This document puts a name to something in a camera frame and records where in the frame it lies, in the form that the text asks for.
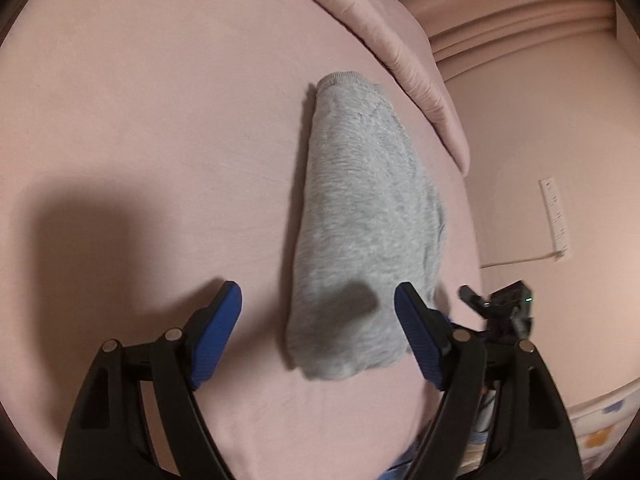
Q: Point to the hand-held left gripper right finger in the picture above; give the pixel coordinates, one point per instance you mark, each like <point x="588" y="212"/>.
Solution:
<point x="415" y="330"/>

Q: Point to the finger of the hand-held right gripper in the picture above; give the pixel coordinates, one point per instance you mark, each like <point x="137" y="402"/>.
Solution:
<point x="477" y="304"/>

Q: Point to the printed white cloth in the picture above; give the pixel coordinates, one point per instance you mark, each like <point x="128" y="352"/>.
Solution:
<point x="600" y="425"/>

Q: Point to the white wall power strip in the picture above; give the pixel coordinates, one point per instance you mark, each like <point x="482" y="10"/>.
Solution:
<point x="555" y="215"/>

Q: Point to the pink bed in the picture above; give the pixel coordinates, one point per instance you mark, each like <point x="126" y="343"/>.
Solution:
<point x="150" y="135"/>

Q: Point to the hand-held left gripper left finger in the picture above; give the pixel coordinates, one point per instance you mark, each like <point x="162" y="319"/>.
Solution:
<point x="220" y="330"/>

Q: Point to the grey sweater with white lining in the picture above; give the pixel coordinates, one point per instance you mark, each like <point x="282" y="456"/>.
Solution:
<point x="365" y="220"/>

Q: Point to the pink duvet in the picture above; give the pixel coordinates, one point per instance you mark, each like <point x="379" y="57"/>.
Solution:
<point x="390" y="35"/>

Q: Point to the pink curtain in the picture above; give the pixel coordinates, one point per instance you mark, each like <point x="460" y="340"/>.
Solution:
<point x="500" y="25"/>

